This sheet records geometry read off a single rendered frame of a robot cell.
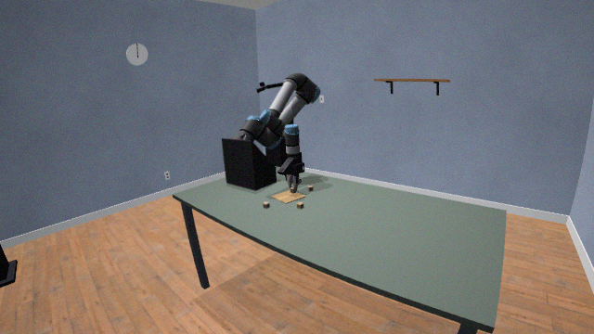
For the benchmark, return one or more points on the beige flat mat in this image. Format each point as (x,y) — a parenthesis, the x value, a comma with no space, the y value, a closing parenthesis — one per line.
(287,196)

